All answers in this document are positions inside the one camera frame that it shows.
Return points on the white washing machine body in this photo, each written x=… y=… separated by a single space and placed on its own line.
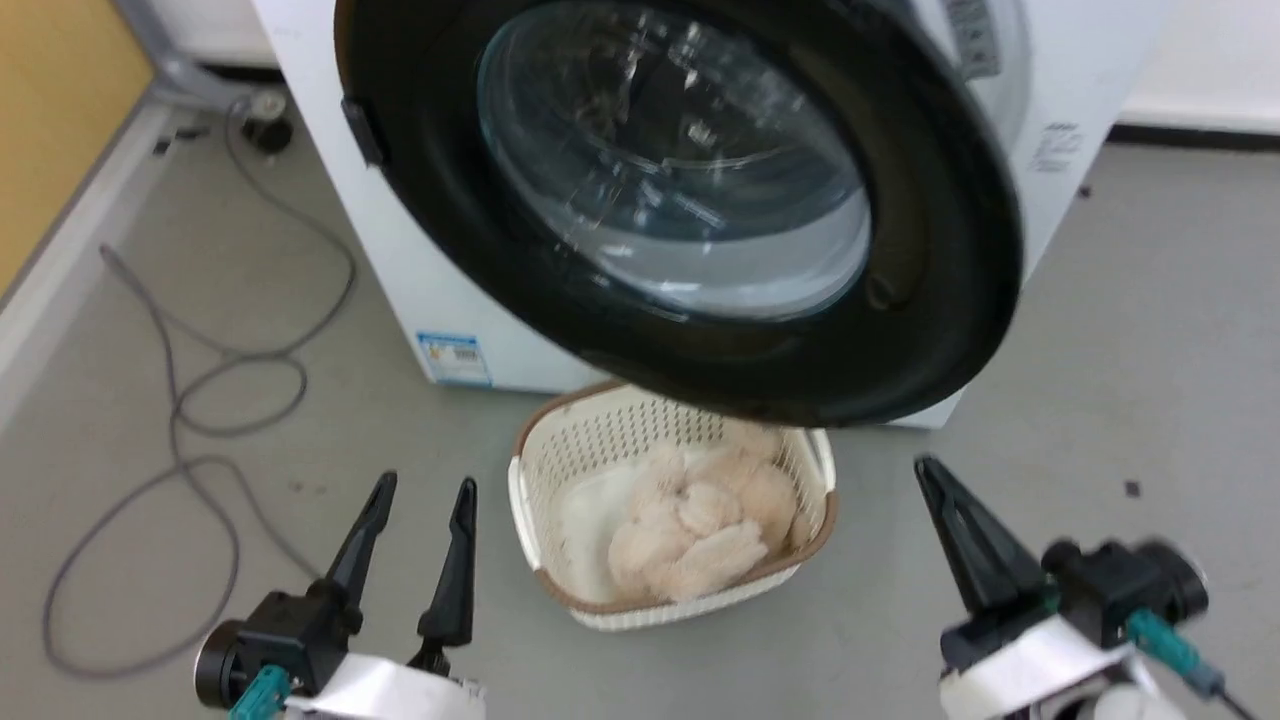
x=400 y=250

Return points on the teal gripper connector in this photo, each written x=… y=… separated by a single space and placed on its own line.
x=260 y=692
x=1165 y=642

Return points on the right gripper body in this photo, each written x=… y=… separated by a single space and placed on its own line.
x=1100 y=590

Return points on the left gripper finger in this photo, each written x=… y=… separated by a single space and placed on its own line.
x=456 y=580
x=362 y=545

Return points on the grey warning label sticker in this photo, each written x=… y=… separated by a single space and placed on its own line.
x=972 y=40

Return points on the white cloth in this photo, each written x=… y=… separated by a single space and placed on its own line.
x=590 y=530

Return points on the cream perforated laundry basket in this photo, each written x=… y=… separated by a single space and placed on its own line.
x=570 y=440

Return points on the black round glass door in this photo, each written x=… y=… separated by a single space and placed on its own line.
x=450 y=250

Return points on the teal left gripper connector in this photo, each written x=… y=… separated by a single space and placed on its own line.
x=260 y=692

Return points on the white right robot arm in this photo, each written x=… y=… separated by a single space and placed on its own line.
x=1120 y=706

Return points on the black floor drain fitting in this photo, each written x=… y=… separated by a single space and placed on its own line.
x=270 y=130

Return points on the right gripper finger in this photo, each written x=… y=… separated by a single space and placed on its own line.
x=1005 y=565
x=965 y=560

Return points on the teal right gripper connector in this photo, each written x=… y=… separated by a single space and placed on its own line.
x=1165 y=642

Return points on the blue energy label sticker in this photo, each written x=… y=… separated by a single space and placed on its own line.
x=455 y=358

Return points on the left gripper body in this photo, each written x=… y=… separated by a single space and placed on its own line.
x=300 y=625

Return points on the fluffy beige plush toy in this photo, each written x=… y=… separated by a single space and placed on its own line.
x=700 y=530

